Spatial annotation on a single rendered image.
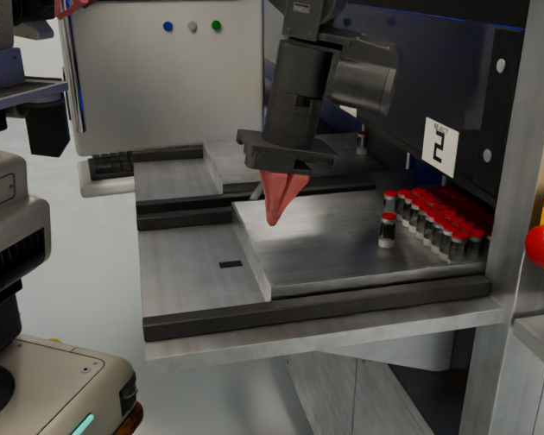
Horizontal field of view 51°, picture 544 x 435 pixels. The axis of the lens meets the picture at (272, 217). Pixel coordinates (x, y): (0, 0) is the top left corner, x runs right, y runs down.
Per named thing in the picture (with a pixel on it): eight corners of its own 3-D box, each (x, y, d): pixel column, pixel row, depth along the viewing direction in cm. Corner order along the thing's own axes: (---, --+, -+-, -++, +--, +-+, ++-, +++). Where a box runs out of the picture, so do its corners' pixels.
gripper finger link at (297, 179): (298, 237, 65) (315, 158, 61) (236, 233, 63) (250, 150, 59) (282, 214, 71) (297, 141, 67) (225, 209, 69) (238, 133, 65)
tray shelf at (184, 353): (350, 149, 131) (351, 141, 130) (560, 314, 68) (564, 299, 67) (133, 165, 120) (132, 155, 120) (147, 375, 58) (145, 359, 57)
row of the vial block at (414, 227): (406, 216, 90) (408, 188, 88) (468, 269, 74) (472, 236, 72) (393, 217, 89) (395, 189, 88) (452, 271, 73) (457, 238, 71)
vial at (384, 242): (390, 241, 81) (392, 213, 80) (396, 248, 79) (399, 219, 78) (376, 242, 81) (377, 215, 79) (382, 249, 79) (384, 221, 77)
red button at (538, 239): (550, 253, 57) (558, 216, 56) (578, 272, 54) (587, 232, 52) (516, 257, 57) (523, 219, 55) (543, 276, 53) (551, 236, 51)
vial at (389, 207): (392, 217, 89) (395, 189, 87) (398, 223, 87) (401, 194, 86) (379, 218, 89) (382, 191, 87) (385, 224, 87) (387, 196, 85)
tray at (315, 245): (435, 204, 95) (437, 184, 94) (536, 279, 72) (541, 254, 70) (231, 223, 88) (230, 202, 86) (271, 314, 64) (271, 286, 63)
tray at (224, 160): (358, 147, 125) (360, 131, 124) (413, 187, 102) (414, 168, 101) (203, 158, 118) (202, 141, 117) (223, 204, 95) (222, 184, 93)
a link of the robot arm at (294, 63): (289, 29, 63) (275, 29, 57) (351, 42, 61) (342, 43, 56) (277, 92, 65) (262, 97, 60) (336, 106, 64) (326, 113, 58)
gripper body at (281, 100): (336, 171, 63) (351, 104, 60) (245, 161, 60) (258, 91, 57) (317, 154, 69) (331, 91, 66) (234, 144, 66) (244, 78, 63)
